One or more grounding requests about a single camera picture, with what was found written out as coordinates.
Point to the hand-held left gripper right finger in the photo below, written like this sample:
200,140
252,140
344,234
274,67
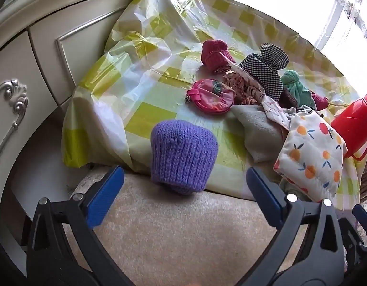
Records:
266,196

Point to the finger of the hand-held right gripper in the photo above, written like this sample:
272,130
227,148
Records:
351,238
364,214

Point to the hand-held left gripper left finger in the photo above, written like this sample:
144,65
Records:
106,193

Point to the fruit print cloth pouch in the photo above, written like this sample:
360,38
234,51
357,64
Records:
311,149

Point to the purple knitted hat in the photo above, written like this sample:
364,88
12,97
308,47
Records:
183,152

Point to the small magenta knitted piece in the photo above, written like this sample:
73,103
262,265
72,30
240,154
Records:
320,100

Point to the green towel doll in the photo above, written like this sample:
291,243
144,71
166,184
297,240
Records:
296,83

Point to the black white houndstooth cloth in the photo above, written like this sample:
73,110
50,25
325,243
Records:
266,71

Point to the magenta knitted hat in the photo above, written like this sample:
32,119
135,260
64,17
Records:
214,53

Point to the grey cloth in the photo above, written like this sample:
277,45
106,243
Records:
258,131

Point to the beige seat cushion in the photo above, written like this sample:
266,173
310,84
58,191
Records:
177,238

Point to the white floral print cloth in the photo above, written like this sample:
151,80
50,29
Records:
274,108

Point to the red thermos flask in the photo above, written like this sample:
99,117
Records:
356,122

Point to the dark maroon cloth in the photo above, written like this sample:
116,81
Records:
289,98

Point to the pink round zip pouch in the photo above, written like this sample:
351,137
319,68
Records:
210,96

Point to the orange patterned scarf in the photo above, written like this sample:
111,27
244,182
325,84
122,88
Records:
240,85

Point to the white carved dresser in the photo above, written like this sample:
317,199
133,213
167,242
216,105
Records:
37,50

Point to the yellow checkered plastic tablecloth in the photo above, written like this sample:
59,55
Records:
177,35

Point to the white lace curtain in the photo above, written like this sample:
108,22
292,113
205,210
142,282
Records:
353,6

